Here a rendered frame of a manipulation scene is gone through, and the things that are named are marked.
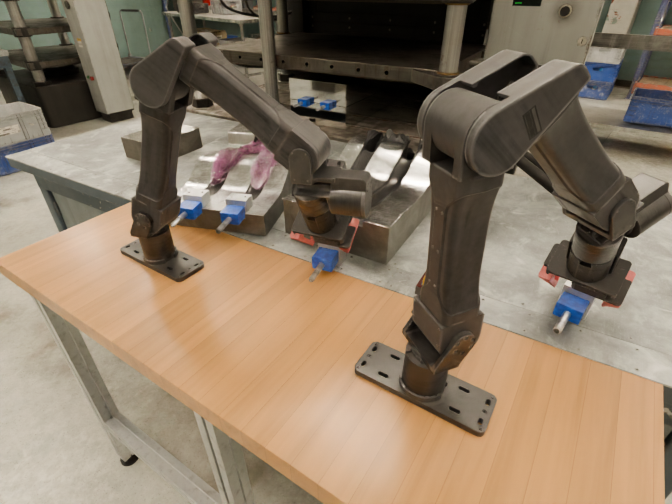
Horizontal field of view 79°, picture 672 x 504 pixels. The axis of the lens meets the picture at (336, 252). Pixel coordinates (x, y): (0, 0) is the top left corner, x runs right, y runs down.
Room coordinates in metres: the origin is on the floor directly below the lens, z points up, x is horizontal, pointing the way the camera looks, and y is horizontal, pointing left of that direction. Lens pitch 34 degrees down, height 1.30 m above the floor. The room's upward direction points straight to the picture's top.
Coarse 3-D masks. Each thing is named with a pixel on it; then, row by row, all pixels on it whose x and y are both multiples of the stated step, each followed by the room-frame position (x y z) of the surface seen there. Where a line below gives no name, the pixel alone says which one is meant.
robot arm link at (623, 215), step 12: (636, 180) 0.51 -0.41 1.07; (648, 180) 0.51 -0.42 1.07; (660, 180) 0.50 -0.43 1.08; (648, 192) 0.49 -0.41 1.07; (660, 192) 0.49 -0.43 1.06; (624, 204) 0.43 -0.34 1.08; (648, 204) 0.49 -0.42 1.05; (660, 204) 0.49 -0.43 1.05; (576, 216) 0.49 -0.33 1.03; (612, 216) 0.43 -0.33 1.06; (624, 216) 0.44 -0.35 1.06; (636, 216) 0.48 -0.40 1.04; (648, 216) 0.48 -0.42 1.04; (660, 216) 0.48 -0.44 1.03; (600, 228) 0.46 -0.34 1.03; (612, 228) 0.43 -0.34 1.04; (624, 228) 0.44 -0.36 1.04; (636, 228) 0.48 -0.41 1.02; (648, 228) 0.48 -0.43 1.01; (612, 240) 0.44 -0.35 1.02
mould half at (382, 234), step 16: (352, 144) 1.07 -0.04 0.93; (384, 144) 1.05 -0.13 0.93; (400, 144) 1.05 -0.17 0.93; (352, 160) 1.02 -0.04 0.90; (384, 160) 0.99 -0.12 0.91; (416, 160) 0.97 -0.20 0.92; (384, 176) 0.95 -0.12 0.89; (416, 176) 0.92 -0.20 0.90; (400, 192) 0.87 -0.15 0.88; (416, 192) 0.87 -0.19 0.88; (288, 208) 0.82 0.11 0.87; (384, 208) 0.78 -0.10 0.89; (400, 208) 0.78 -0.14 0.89; (416, 208) 0.83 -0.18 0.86; (288, 224) 0.82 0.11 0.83; (368, 224) 0.72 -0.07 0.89; (384, 224) 0.71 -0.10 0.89; (400, 224) 0.75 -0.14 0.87; (416, 224) 0.84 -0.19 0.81; (368, 240) 0.72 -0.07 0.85; (384, 240) 0.70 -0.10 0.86; (400, 240) 0.76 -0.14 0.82; (368, 256) 0.72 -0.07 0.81; (384, 256) 0.70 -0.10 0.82
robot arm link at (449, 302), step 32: (448, 96) 0.40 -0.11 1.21; (480, 96) 0.38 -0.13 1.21; (448, 128) 0.37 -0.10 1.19; (448, 160) 0.40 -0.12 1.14; (448, 192) 0.37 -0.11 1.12; (480, 192) 0.36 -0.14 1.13; (448, 224) 0.37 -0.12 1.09; (480, 224) 0.37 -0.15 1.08; (448, 256) 0.37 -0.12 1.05; (480, 256) 0.38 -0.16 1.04; (448, 288) 0.36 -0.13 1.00; (416, 320) 0.41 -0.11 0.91; (448, 320) 0.36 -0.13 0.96; (480, 320) 0.38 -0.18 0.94
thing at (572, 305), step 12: (564, 288) 0.56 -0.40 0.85; (564, 300) 0.53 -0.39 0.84; (576, 300) 0.53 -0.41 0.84; (588, 300) 0.53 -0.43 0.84; (552, 312) 0.53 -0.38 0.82; (564, 312) 0.51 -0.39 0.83; (576, 312) 0.51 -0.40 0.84; (588, 312) 0.54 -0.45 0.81; (564, 324) 0.49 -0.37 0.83; (576, 324) 0.50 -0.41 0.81
